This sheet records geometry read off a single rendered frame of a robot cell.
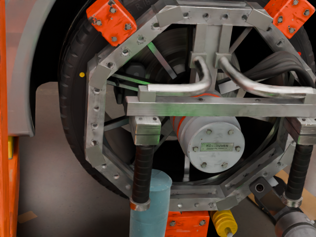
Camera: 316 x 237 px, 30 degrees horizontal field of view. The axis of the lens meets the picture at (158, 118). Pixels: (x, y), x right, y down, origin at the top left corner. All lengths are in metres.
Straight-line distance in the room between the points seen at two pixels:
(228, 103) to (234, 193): 0.41
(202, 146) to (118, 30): 0.31
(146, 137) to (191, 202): 0.42
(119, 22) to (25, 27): 0.23
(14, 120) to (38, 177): 1.27
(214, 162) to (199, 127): 0.09
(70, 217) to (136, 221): 1.09
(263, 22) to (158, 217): 0.50
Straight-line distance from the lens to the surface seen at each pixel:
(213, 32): 1.33
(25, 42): 1.39
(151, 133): 1.14
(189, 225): 1.56
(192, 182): 1.60
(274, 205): 1.49
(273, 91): 1.21
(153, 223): 1.38
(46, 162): 2.82
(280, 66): 1.28
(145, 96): 1.14
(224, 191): 1.57
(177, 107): 1.16
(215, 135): 1.27
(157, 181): 1.35
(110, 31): 1.28
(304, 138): 1.25
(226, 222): 1.61
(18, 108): 1.45
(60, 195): 2.59
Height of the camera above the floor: 1.46
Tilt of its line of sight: 26 degrees down
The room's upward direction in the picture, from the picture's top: 6 degrees clockwise
